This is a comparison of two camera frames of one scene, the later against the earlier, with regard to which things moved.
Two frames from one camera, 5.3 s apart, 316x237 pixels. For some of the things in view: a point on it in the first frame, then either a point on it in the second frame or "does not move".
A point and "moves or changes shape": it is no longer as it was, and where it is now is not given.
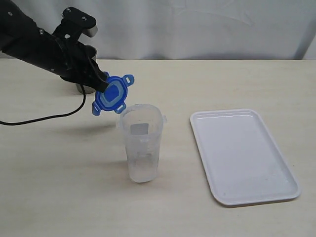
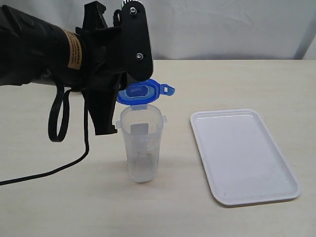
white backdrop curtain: (191, 29) does not move
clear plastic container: (141, 124) does not move
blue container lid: (113, 98) moves or changes shape
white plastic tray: (243, 163) does not move
